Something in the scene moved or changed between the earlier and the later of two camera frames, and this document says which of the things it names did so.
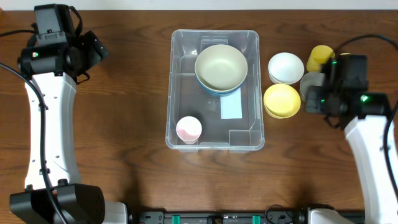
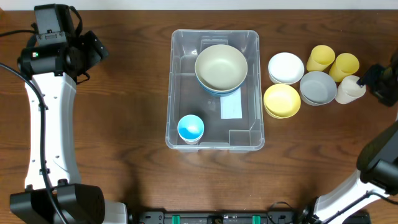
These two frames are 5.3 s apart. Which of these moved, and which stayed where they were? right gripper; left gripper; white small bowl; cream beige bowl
Moved: right gripper
Stayed: white small bowl; left gripper; cream beige bowl
